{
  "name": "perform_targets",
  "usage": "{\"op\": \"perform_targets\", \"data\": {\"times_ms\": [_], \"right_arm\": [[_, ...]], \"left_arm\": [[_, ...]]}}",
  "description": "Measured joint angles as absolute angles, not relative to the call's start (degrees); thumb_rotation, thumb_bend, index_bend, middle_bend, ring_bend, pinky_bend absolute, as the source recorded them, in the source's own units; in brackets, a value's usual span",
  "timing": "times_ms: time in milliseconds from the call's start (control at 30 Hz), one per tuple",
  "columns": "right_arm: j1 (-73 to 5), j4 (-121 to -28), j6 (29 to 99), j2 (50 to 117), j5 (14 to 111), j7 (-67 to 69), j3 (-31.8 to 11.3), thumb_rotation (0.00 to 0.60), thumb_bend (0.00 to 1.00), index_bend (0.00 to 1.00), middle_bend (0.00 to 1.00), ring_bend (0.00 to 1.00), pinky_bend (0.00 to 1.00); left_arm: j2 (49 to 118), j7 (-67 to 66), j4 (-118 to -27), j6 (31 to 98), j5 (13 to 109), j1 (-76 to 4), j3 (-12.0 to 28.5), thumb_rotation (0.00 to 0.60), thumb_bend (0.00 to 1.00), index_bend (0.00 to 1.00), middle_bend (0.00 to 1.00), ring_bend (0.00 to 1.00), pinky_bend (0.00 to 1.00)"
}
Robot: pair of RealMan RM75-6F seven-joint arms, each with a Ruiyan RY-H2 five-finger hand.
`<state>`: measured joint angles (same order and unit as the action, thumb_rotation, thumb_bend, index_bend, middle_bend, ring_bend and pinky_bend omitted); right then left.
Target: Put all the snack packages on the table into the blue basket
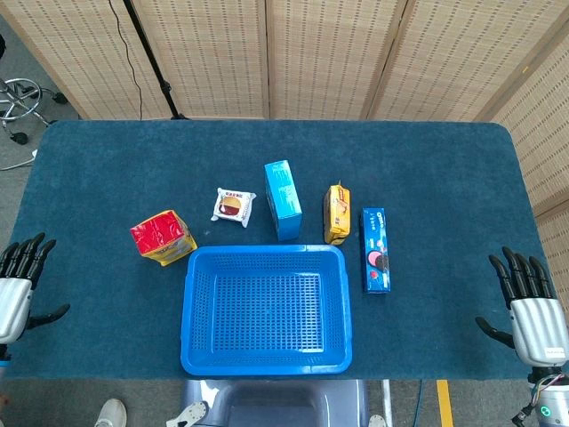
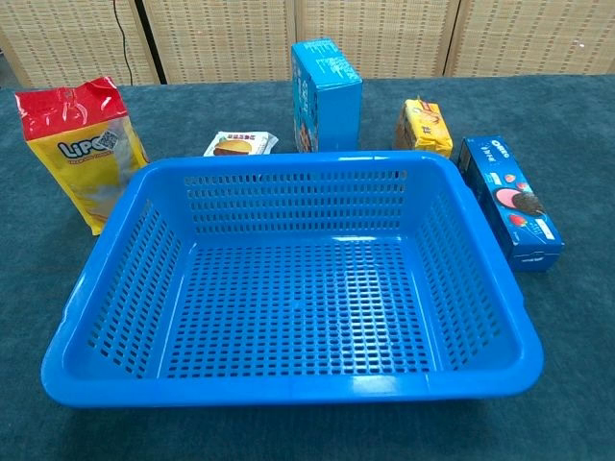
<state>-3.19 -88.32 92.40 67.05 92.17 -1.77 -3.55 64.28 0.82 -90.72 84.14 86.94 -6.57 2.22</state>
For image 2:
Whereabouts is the small white burger snack packet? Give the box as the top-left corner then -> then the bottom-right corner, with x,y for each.
203,131 -> 280,158

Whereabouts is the light blue cookie box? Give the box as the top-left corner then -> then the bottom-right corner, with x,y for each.
290,40 -> 364,154

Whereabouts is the yellow orange snack pack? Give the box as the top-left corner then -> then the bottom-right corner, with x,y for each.
392,95 -> 455,159

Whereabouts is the yellow red Lipo snack bag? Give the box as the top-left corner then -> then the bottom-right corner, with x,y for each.
13,76 -> 150,236

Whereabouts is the blue perforated plastic basket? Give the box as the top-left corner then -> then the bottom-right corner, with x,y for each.
40,151 -> 547,414

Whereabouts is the bamboo folding screen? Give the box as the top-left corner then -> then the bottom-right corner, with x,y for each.
0,0 -> 615,88

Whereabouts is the dark blue Oreo box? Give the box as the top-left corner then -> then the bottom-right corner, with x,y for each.
456,135 -> 566,273

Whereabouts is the teal table mat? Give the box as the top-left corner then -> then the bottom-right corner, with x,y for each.
0,74 -> 615,461

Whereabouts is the thin black hanging cable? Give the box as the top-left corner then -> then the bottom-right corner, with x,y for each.
112,0 -> 135,86

